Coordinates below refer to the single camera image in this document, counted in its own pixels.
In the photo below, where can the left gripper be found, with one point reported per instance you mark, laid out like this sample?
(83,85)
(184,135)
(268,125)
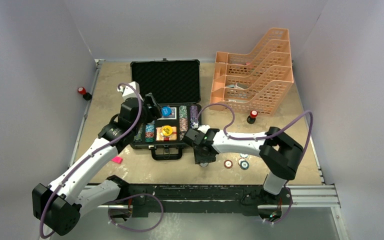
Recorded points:
(153,113)

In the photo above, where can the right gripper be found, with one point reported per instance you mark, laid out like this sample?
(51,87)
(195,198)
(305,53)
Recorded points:
(201,159)

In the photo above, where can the blue round button chip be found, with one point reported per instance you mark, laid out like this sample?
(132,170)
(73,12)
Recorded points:
(166,111)

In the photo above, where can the yellow round button chip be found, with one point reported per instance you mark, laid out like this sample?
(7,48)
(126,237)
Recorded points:
(167,130)

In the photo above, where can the red poker chip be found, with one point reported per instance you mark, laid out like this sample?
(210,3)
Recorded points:
(228,164)

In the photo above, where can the red gold card deck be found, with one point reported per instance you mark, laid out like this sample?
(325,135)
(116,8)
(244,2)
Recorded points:
(160,138)

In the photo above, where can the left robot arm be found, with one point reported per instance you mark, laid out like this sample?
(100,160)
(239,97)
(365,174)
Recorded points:
(60,204)

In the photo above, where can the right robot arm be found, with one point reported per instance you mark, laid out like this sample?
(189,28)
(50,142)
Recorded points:
(280,152)

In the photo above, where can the black poker set case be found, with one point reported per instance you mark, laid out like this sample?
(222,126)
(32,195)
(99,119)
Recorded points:
(173,83)

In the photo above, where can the teal poker chip right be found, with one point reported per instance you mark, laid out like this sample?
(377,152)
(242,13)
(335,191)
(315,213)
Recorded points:
(244,164)

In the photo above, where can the red black stamp on table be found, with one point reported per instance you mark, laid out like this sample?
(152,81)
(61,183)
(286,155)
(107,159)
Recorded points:
(252,117)

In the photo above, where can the pink highlighter marker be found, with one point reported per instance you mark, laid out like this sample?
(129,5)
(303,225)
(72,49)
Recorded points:
(117,160)

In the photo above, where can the red emergency button left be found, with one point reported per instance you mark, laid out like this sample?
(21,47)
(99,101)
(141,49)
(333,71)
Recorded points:
(85,95)

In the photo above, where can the orange plastic file tray rack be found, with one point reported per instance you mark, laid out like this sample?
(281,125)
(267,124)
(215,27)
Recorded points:
(258,80)

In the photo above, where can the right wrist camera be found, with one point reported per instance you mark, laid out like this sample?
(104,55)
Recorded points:
(203,128)

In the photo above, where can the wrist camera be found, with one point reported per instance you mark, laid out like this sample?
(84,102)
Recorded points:
(203,128)
(129,90)

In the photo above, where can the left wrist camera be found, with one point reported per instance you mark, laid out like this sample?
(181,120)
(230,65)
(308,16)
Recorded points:
(129,90)

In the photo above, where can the black base frame rail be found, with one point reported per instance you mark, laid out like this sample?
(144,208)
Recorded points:
(248,200)

